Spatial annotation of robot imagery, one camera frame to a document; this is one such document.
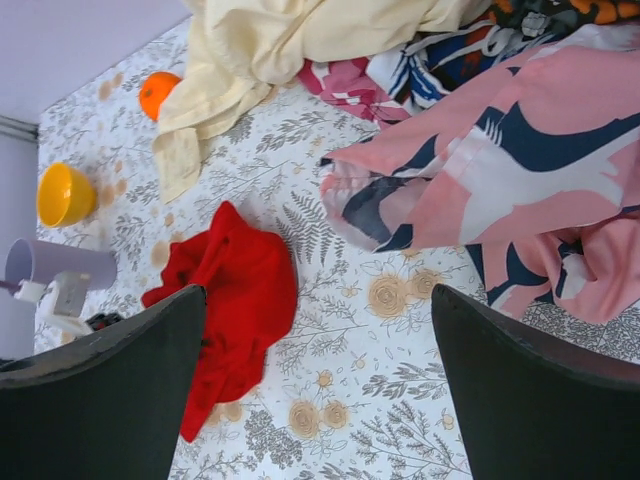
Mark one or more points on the blue white patterned cloth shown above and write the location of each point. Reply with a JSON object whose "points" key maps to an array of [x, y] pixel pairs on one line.
{"points": [[419, 73]]}

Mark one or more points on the black orange patterned cloth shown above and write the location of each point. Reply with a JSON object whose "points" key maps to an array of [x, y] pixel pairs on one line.
{"points": [[560, 12]]}

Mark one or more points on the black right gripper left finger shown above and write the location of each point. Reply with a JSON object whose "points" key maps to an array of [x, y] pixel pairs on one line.
{"points": [[108, 405]]}

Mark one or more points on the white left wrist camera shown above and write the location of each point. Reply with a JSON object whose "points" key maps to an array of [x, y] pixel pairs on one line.
{"points": [[59, 303]]}

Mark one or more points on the red cloth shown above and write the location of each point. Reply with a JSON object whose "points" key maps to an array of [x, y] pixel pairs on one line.
{"points": [[251, 299]]}

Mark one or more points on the orange fruit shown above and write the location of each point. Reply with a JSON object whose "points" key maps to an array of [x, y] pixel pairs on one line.
{"points": [[155, 89]]}

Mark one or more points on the cream yellow cloth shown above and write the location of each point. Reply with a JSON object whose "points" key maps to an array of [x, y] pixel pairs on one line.
{"points": [[238, 50]]}

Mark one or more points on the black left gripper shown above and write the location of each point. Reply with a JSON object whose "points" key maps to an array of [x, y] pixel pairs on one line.
{"points": [[101, 321]]}

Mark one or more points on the floral patterned table mat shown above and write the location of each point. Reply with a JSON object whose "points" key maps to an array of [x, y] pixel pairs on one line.
{"points": [[357, 389]]}

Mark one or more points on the pink navy patterned cloth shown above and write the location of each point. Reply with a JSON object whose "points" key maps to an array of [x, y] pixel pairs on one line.
{"points": [[533, 166]]}

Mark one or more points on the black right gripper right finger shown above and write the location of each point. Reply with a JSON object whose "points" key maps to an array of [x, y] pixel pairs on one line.
{"points": [[530, 405]]}

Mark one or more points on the magenta floral cloth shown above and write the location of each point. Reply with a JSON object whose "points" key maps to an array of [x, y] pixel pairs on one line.
{"points": [[345, 85]]}

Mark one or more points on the orange plastic bowl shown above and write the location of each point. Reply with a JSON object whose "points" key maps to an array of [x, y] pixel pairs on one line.
{"points": [[65, 196]]}

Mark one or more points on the lilac plastic cup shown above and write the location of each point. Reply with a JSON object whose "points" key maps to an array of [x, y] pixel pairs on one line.
{"points": [[40, 261]]}

